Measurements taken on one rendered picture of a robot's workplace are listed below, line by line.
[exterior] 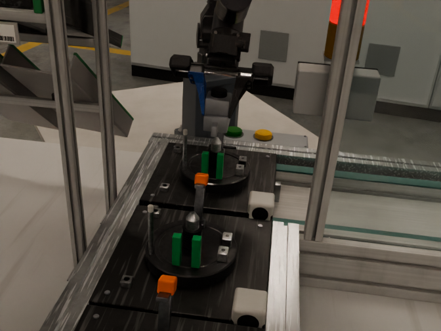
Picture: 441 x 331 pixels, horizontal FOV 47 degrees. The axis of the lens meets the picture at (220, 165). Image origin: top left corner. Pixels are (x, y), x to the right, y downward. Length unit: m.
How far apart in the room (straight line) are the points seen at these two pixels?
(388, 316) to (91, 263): 0.49
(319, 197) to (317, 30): 3.12
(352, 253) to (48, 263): 0.53
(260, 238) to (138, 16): 3.55
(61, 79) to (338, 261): 0.53
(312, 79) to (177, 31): 3.43
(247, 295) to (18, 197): 0.63
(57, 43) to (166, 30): 3.48
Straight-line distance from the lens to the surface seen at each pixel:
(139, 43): 4.32
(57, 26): 0.73
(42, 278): 0.95
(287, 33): 3.93
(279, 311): 0.73
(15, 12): 0.75
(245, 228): 0.85
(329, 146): 0.79
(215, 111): 0.91
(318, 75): 0.77
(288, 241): 0.86
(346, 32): 0.72
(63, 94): 0.75
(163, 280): 0.60
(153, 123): 1.48
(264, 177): 1.00
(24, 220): 1.10
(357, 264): 0.90
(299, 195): 1.07
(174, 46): 4.20
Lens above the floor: 1.47
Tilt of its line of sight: 29 degrees down
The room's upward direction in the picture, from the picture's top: 3 degrees clockwise
